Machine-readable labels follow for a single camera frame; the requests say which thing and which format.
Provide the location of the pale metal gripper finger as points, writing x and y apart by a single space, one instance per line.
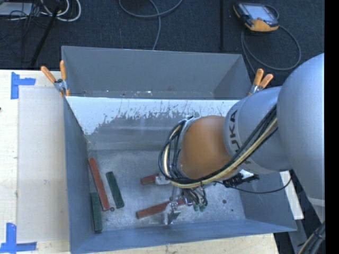
170 216
177 212

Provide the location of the red-brown flat block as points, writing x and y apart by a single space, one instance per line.
149 179
152 210
98 182

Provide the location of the dark green flat block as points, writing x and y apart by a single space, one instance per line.
96 213
115 190

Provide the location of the grey metal bin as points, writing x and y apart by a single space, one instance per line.
148 73

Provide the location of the black cylinder on white bracket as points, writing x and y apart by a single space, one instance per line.
237 180

